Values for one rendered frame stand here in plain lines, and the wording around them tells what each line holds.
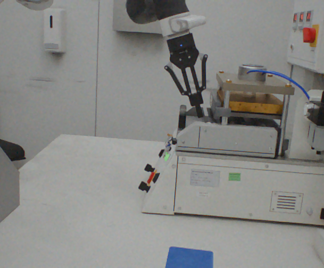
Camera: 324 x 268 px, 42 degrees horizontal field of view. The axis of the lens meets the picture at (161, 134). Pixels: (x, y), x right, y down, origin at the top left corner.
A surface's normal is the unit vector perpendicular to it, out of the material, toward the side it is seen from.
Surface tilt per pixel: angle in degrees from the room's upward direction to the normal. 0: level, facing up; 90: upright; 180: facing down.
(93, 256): 0
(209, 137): 90
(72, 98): 90
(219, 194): 90
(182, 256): 0
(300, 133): 90
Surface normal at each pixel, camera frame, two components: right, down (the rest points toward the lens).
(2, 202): 0.99, 0.09
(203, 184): -0.06, 0.24
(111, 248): 0.07, -0.97
